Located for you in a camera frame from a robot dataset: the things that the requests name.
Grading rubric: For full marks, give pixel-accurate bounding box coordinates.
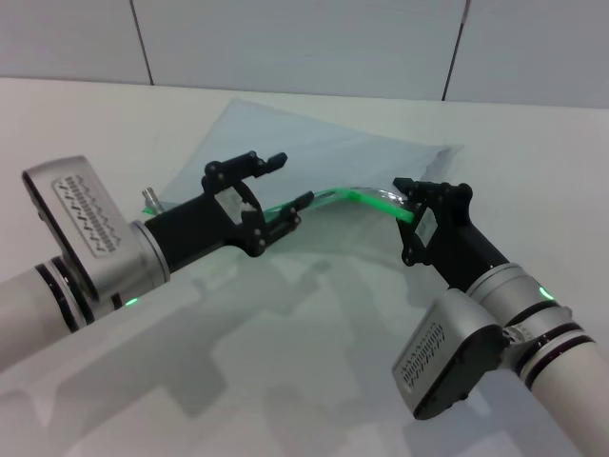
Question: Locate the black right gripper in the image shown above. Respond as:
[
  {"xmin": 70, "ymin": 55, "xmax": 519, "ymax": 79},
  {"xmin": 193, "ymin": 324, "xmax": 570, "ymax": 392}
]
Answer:
[{"xmin": 393, "ymin": 177, "xmax": 511, "ymax": 293}]

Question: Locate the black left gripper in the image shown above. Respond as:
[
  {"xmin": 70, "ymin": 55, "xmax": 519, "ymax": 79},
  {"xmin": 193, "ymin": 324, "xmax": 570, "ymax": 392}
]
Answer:
[{"xmin": 144, "ymin": 149, "xmax": 316, "ymax": 274}]

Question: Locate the clear green-zipped document bag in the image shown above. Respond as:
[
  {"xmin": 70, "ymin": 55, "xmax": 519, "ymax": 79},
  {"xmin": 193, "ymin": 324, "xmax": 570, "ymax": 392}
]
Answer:
[{"xmin": 141, "ymin": 97, "xmax": 466, "ymax": 228}]

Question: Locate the black cable with metal plug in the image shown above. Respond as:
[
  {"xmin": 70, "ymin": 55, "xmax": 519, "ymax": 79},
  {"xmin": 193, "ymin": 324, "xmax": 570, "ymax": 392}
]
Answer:
[{"xmin": 141, "ymin": 187, "xmax": 167, "ymax": 214}]

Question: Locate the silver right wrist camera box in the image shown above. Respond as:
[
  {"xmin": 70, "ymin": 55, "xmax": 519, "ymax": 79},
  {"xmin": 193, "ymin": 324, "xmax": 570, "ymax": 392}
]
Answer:
[{"xmin": 390, "ymin": 288, "xmax": 508, "ymax": 423}]

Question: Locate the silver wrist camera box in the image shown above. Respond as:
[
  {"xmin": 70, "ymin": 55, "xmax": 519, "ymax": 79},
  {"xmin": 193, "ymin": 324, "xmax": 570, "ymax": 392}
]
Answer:
[
  {"xmin": 21, "ymin": 154, "xmax": 147, "ymax": 318},
  {"xmin": 390, "ymin": 288, "xmax": 508, "ymax": 423}
]

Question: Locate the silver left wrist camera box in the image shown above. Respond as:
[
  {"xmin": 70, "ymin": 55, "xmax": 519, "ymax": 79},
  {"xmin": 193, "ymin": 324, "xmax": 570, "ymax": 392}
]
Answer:
[{"xmin": 21, "ymin": 154, "xmax": 147, "ymax": 318}]

